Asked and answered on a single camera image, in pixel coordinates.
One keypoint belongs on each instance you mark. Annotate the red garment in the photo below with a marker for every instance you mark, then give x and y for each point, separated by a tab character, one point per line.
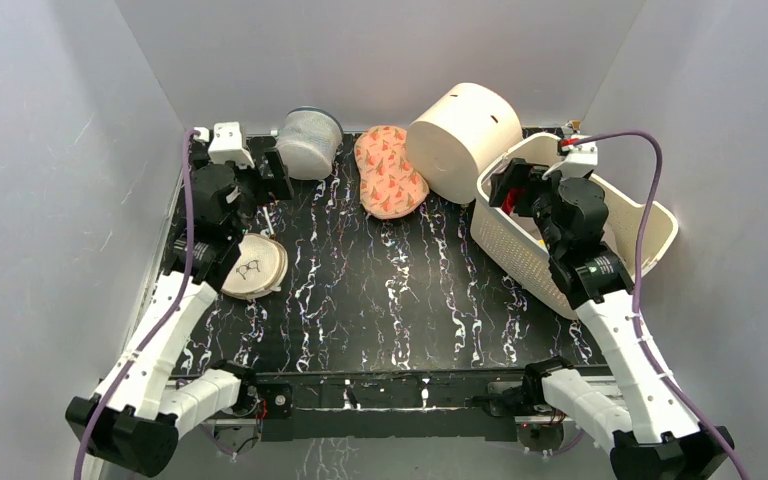
512	200

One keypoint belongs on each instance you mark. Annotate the strawberry print mesh laundry bag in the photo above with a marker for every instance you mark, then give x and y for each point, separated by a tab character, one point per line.
390	187

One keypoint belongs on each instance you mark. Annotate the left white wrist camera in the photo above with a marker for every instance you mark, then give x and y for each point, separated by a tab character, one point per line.
228	144

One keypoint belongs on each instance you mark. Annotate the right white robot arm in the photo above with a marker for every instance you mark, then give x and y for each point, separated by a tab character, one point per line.
655	434

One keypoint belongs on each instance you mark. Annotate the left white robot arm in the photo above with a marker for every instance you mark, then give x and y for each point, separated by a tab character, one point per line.
132	419

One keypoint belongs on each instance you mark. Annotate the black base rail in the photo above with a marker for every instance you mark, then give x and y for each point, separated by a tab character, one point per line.
449	403

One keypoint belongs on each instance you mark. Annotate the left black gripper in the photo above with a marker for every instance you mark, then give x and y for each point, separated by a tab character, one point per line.
276	186

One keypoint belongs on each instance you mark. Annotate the cream perforated laundry basket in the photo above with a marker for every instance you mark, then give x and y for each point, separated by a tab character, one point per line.
512	241

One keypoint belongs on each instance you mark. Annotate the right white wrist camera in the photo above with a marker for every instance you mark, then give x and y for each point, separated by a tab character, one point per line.
578	157

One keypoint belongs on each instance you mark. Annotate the small white red pen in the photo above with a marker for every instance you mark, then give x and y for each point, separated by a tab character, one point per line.
268	220

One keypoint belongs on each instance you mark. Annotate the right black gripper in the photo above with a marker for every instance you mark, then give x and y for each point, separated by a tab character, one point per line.
513	183

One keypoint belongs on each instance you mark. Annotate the cream round tub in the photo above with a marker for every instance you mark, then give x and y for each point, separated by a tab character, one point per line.
456	138

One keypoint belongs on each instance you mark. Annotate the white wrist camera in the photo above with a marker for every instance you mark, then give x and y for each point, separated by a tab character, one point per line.
578	157
228	144

